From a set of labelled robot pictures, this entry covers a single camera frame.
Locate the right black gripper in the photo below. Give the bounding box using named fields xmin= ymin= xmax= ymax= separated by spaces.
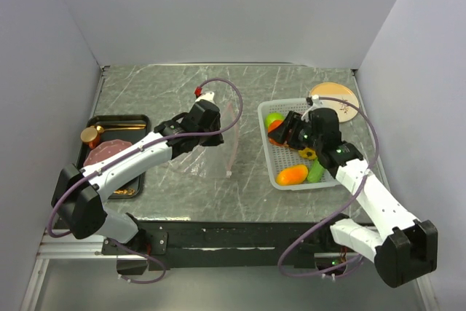
xmin=267 ymin=111 xmax=322 ymax=152

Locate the orange pumpkin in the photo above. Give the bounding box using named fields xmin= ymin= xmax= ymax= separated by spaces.
xmin=267 ymin=119 xmax=284 ymax=146

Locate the green apple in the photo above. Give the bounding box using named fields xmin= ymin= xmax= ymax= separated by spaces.
xmin=265 ymin=112 xmax=285 ymax=128

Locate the yellow bell pepper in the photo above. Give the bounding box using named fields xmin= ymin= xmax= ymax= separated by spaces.
xmin=298 ymin=148 xmax=317 ymax=160

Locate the clear zip top bag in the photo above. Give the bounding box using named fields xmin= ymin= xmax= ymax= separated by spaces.
xmin=163 ymin=124 xmax=240 ymax=178

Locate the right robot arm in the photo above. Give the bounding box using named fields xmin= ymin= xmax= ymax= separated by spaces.
xmin=269 ymin=108 xmax=438 ymax=288

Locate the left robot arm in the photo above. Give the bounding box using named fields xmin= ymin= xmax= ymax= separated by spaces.
xmin=52 ymin=100 xmax=224 ymax=254

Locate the white plastic basket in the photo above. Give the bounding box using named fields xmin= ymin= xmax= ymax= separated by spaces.
xmin=257 ymin=98 xmax=340 ymax=191

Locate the orange mango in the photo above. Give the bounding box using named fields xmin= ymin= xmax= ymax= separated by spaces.
xmin=275 ymin=164 xmax=309 ymax=186

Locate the green cucumber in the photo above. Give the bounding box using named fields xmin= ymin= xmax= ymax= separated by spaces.
xmin=307 ymin=159 xmax=325 ymax=184

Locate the beige round plate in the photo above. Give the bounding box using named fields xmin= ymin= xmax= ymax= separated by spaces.
xmin=309 ymin=82 xmax=360 ymax=123

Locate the black tray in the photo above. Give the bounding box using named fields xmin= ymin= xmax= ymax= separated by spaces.
xmin=74 ymin=114 xmax=151 ymax=200

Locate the pink plate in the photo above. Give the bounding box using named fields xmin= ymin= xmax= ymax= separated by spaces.
xmin=83 ymin=139 xmax=132 ymax=168

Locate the gold fork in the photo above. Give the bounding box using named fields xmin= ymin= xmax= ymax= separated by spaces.
xmin=114 ymin=188 xmax=135 ymax=196

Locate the gold spoon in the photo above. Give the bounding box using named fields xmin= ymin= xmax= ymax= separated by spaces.
xmin=93 ymin=124 xmax=146 ymax=134

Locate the gold cup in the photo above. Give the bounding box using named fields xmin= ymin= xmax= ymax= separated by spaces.
xmin=80 ymin=127 xmax=100 ymax=149

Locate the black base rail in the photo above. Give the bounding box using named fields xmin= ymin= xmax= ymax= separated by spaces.
xmin=54 ymin=216 xmax=368 ymax=270

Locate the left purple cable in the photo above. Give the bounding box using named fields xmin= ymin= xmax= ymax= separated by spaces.
xmin=46 ymin=77 xmax=244 ymax=285

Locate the purple cable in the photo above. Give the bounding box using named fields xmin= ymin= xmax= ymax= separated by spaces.
xmin=277 ymin=95 xmax=379 ymax=279
xmin=46 ymin=77 xmax=244 ymax=285

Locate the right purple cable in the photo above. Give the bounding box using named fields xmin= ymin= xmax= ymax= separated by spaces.
xmin=277 ymin=95 xmax=379 ymax=279

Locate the aluminium rail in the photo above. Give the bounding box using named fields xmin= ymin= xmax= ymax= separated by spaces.
xmin=20 ymin=227 xmax=110 ymax=311

